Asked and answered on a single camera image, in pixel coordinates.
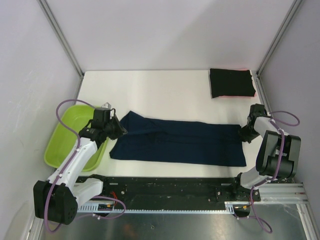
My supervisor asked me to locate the navy blue t shirt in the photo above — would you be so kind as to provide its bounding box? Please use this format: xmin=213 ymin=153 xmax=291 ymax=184
xmin=109 ymin=111 xmax=247 ymax=167

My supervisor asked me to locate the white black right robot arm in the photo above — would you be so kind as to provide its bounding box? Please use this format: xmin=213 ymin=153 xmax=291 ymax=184
xmin=230 ymin=103 xmax=301 ymax=201

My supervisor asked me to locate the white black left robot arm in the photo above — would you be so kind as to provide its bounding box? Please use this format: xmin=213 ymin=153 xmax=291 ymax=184
xmin=33 ymin=107 xmax=127 ymax=225

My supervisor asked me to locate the green plastic bin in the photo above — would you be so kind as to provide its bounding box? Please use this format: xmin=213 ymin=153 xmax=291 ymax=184
xmin=44 ymin=105 xmax=108 ymax=172

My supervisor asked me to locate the folded black t shirt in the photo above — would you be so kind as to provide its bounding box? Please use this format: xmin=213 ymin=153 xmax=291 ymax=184
xmin=209 ymin=67 xmax=256 ymax=99

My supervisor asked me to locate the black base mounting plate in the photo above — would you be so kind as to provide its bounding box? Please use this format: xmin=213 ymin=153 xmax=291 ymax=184
xmin=76 ymin=174 xmax=261 ymax=202

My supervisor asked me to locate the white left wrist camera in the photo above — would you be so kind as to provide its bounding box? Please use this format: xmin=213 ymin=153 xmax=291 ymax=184
xmin=101 ymin=102 xmax=112 ymax=109

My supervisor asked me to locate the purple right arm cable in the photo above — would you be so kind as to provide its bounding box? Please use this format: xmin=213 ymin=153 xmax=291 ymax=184
xmin=249 ymin=111 xmax=301 ymax=235

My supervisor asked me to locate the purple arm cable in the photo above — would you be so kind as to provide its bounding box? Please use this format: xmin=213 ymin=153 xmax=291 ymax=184
xmin=44 ymin=99 xmax=126 ymax=233
xmin=249 ymin=111 xmax=301 ymax=235

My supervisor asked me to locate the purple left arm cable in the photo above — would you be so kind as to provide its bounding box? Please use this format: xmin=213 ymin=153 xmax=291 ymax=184
xmin=44 ymin=99 xmax=126 ymax=233

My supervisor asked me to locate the aluminium front frame rail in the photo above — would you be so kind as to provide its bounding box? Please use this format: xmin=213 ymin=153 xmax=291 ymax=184
xmin=259 ymin=183 xmax=309 ymax=204

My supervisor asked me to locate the grey slotted cable duct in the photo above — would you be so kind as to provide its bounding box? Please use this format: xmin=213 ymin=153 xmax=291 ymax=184
xmin=77 ymin=201 xmax=235 ymax=214

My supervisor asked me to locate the left aluminium frame post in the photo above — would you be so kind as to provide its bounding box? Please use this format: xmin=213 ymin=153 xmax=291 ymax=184
xmin=37 ymin=0 xmax=84 ymax=78

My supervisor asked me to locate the aluminium frame post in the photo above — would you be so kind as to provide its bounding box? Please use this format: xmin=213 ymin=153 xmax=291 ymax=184
xmin=37 ymin=0 xmax=84 ymax=78
xmin=256 ymin=0 xmax=304 ymax=76

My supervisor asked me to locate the right aluminium frame post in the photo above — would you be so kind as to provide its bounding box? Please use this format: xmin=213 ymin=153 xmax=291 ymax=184
xmin=256 ymin=0 xmax=304 ymax=76

